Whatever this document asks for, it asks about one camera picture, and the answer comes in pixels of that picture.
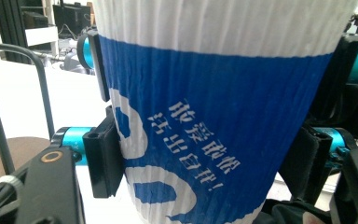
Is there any white table mat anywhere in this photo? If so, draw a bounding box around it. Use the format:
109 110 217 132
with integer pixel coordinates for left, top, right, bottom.
0 59 337 224

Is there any blue banded paper cup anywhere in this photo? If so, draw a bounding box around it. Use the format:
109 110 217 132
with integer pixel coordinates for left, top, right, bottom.
91 0 358 224

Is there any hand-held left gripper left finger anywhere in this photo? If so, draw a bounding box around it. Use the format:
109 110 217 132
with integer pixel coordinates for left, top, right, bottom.
50 105 126 200

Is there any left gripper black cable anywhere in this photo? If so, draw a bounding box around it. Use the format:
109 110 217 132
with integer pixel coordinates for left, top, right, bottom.
0 174 24 219

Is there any black metal frame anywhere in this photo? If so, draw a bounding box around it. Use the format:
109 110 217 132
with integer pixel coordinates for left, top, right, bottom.
0 0 24 63

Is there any brown wire cup holder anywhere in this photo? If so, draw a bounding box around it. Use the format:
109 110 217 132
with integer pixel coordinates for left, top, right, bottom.
0 42 57 196

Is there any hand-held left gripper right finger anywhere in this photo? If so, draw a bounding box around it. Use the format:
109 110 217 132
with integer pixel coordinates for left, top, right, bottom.
278 123 351 208

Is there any dark monitor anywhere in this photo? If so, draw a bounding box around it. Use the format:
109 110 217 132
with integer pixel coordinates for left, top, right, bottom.
52 2 92 35

